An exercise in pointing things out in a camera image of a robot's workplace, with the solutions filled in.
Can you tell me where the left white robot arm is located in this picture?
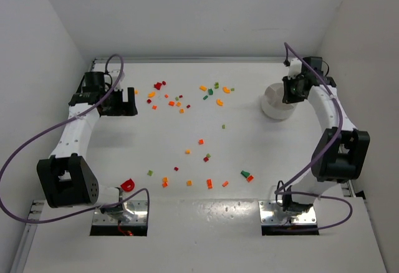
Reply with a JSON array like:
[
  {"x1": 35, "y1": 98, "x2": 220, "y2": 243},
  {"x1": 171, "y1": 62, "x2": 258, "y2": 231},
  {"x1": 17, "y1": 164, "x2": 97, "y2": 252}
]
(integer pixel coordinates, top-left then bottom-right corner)
[{"x1": 37, "y1": 72, "x2": 138, "y2": 208}]

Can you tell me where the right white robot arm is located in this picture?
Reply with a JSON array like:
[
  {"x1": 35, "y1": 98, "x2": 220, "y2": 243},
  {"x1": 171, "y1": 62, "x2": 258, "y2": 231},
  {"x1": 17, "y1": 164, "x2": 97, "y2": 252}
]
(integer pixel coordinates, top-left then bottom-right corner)
[{"x1": 276, "y1": 57, "x2": 370, "y2": 213}]

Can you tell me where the white divided bowl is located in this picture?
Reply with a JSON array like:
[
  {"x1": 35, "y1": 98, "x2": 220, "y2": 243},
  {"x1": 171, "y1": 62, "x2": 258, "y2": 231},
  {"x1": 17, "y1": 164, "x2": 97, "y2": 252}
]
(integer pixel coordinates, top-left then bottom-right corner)
[{"x1": 261, "y1": 82, "x2": 297, "y2": 121}]

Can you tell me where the red lego cluster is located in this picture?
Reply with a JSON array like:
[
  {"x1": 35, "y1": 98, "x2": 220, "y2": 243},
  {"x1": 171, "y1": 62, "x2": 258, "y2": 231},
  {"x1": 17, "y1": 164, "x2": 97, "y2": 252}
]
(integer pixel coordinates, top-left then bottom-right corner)
[{"x1": 154, "y1": 81, "x2": 166, "y2": 90}]

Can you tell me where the red arch lego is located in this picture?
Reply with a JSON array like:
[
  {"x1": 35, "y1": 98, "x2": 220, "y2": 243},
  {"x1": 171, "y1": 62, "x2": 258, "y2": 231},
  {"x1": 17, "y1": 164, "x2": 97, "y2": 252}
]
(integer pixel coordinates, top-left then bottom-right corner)
[{"x1": 120, "y1": 179, "x2": 135, "y2": 193}]

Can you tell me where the dark green wedge lego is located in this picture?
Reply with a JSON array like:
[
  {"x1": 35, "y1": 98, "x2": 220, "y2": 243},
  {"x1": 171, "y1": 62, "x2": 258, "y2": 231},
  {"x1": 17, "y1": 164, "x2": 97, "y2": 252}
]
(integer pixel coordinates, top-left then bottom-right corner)
[{"x1": 241, "y1": 171, "x2": 250, "y2": 178}]

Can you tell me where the orange double lego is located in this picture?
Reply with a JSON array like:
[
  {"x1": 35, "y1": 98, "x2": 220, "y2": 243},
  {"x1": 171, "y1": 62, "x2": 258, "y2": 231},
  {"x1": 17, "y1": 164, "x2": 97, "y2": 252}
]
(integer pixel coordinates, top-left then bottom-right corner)
[{"x1": 206, "y1": 179, "x2": 213, "y2": 189}]

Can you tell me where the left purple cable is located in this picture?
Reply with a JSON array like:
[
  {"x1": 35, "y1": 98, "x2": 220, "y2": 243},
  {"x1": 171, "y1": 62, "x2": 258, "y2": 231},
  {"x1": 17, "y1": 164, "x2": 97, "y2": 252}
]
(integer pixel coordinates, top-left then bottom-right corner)
[{"x1": 0, "y1": 54, "x2": 150, "y2": 224}]

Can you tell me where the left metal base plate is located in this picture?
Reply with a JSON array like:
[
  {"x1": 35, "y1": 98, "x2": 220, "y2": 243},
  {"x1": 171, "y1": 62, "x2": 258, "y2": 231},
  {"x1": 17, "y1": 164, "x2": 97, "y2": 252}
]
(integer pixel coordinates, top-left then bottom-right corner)
[{"x1": 92, "y1": 200, "x2": 148, "y2": 226}]

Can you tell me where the metal base plate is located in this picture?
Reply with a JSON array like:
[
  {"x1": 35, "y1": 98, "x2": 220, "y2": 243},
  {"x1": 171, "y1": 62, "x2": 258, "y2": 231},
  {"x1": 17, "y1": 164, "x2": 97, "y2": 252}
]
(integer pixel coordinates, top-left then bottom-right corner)
[
  {"x1": 258, "y1": 200, "x2": 317, "y2": 227},
  {"x1": 92, "y1": 200, "x2": 148, "y2": 226}
]

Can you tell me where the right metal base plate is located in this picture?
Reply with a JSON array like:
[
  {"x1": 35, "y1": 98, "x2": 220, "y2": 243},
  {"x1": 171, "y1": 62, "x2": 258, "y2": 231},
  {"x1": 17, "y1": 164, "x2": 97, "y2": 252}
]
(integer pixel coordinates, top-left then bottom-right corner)
[{"x1": 258, "y1": 200, "x2": 317, "y2": 227}]

